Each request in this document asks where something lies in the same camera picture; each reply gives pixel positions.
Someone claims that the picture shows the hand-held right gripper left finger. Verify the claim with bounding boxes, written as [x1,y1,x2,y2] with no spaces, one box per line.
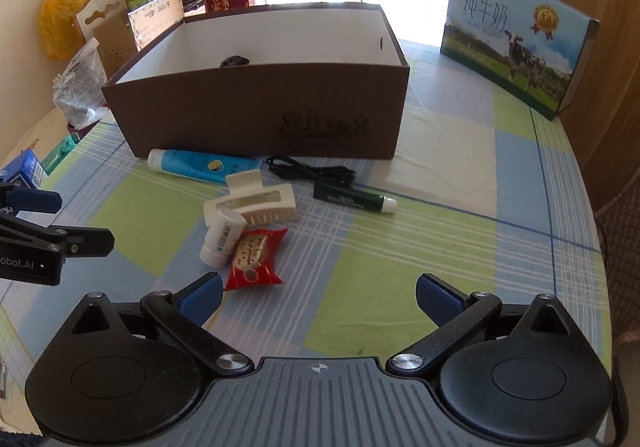
[65,271,256,378]

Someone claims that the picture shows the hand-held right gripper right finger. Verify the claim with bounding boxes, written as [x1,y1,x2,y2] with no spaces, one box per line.
[386,272,595,378]

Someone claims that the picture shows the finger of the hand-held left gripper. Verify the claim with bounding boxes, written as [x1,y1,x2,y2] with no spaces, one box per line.
[0,182,62,214]
[0,214,115,259]

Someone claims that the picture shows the blue toothpaste tube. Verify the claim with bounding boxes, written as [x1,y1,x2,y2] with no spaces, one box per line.
[147,148,241,185]

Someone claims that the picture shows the green tube with white cap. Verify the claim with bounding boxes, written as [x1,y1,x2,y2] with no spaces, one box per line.
[313,181,398,214]

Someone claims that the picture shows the black usb cable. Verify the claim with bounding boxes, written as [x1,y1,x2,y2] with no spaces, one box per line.
[267,156,357,189]

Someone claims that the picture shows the brown cardboard box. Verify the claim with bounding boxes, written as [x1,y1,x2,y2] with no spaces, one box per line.
[101,2,411,162]

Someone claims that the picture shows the desktop with checked tablecloth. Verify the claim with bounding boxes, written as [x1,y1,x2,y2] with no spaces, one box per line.
[0,40,613,447]

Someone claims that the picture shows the dark blue milk carton box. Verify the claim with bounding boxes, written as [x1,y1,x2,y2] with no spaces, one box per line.
[0,150,51,188]

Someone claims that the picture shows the red snack packet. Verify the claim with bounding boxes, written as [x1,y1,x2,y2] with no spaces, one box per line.
[223,227,289,291]

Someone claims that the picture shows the small green box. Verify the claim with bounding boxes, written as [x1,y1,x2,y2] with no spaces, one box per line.
[42,134,81,173]

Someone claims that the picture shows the small white bottle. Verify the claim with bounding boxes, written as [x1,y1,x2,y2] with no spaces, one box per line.
[200,208,246,268]

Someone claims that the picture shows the cream hair claw clip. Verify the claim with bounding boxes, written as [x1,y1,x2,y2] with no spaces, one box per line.
[203,170,297,228]

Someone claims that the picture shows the white printed plastic bag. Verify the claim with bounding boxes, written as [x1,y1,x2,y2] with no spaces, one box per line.
[52,40,111,128]

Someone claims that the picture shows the woven chair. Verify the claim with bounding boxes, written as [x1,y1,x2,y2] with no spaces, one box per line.
[592,187,640,378]

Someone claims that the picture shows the yellow plastic bag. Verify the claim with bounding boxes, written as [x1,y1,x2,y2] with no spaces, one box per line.
[39,0,98,60]

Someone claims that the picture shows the white printed carton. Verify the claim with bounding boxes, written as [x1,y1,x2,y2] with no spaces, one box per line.
[127,0,185,50]

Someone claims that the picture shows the blue milk gift box with cow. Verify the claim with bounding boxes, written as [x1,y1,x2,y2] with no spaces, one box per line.
[440,0,601,120]

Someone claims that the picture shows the brown cardboard carrier with white handle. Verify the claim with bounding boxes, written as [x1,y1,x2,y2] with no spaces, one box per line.
[74,0,138,78]

